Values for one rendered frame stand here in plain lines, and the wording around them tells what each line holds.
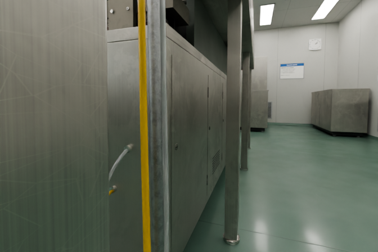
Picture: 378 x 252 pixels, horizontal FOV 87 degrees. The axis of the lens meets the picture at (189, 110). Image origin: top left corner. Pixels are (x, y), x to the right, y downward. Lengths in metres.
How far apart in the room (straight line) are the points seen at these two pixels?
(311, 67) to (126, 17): 6.11
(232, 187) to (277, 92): 5.51
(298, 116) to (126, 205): 6.02
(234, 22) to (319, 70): 5.72
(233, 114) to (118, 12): 0.61
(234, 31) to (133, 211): 0.82
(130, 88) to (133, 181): 0.30
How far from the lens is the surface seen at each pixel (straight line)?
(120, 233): 0.81
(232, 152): 0.96
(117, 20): 0.78
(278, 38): 6.64
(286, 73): 6.45
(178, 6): 0.76
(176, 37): 0.69
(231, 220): 1.09
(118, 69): 0.69
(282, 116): 6.41
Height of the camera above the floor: 0.67
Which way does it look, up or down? 3 degrees down
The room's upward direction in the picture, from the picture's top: straight up
